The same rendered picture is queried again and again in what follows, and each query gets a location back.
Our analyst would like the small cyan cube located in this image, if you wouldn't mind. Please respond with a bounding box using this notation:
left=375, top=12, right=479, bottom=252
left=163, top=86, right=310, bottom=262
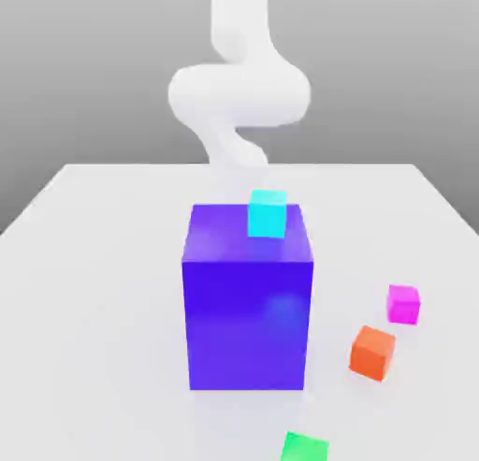
left=247, top=189, right=288, bottom=239

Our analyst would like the small magenta cube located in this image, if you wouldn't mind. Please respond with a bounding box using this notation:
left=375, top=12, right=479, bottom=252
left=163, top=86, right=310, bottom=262
left=386, top=283, right=422, bottom=326

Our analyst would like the small orange cube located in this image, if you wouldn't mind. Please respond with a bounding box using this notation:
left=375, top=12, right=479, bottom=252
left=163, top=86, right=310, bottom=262
left=348, top=324, right=397, bottom=382

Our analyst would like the small green cube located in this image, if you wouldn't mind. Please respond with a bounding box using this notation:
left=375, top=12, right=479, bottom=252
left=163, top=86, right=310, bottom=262
left=280, top=431, right=330, bottom=461

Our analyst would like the large purple box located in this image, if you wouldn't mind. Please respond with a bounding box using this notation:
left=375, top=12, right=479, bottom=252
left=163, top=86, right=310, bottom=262
left=181, top=203, right=314, bottom=392

